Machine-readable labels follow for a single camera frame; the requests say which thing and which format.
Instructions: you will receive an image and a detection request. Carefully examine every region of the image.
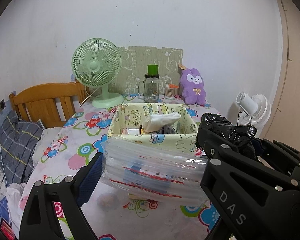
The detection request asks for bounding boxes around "black plastic bag roll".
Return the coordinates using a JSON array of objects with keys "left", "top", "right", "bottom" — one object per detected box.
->
[{"left": 198, "top": 113, "right": 257, "bottom": 154}]

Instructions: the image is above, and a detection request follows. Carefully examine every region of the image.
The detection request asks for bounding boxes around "stack of clear zip bags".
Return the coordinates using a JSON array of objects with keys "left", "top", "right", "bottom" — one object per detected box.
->
[{"left": 102, "top": 137, "right": 208, "bottom": 207}]

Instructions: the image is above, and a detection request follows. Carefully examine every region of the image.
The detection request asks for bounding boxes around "white plastic bag pack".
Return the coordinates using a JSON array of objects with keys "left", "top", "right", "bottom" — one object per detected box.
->
[{"left": 141, "top": 112, "right": 181, "bottom": 133}]

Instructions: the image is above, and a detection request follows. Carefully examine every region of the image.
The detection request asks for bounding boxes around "beige cabinet door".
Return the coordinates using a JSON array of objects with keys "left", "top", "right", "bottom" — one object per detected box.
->
[{"left": 261, "top": 0, "right": 300, "bottom": 150}]

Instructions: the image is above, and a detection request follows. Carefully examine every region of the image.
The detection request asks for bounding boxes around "white crumpled bedding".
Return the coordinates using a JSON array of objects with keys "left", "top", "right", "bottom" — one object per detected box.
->
[{"left": 0, "top": 167, "right": 26, "bottom": 233}]

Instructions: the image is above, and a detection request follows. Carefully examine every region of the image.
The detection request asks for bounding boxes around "yellow cartoon fabric storage box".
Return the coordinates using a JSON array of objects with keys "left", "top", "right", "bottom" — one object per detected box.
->
[{"left": 107, "top": 103, "right": 198, "bottom": 154}]

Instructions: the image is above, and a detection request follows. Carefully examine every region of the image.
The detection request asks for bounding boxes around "white clip fan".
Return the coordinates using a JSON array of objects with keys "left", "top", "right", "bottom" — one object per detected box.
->
[{"left": 236, "top": 92, "right": 271, "bottom": 131}]

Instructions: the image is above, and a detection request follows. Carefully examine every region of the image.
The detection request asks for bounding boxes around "purple plush bunny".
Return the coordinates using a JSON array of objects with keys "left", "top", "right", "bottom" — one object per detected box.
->
[{"left": 180, "top": 67, "right": 206, "bottom": 106}]

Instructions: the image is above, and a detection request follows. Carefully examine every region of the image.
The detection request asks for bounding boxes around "cotton swab container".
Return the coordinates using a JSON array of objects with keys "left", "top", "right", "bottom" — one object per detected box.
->
[{"left": 164, "top": 83, "right": 179, "bottom": 100}]

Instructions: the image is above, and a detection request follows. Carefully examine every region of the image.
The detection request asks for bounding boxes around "grey plaid pillow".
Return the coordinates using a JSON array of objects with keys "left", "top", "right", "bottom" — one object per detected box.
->
[{"left": 0, "top": 111, "right": 44, "bottom": 185}]

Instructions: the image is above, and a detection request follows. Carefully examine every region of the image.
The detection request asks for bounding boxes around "glass mason jar mug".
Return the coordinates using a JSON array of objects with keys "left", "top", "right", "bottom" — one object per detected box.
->
[{"left": 138, "top": 74, "right": 160, "bottom": 103}]

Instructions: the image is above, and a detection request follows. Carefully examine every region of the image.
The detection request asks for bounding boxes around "green plastic cup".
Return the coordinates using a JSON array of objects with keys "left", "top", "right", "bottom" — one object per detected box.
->
[{"left": 147, "top": 64, "right": 159, "bottom": 76}]

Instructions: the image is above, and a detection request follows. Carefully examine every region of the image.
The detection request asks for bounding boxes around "green cartoon cardboard panel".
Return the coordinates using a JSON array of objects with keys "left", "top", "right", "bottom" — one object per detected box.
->
[{"left": 108, "top": 46, "right": 184, "bottom": 94}]

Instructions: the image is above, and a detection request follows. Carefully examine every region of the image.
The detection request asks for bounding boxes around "green desk fan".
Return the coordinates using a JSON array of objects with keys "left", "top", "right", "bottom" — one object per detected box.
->
[{"left": 71, "top": 38, "right": 124, "bottom": 108}]

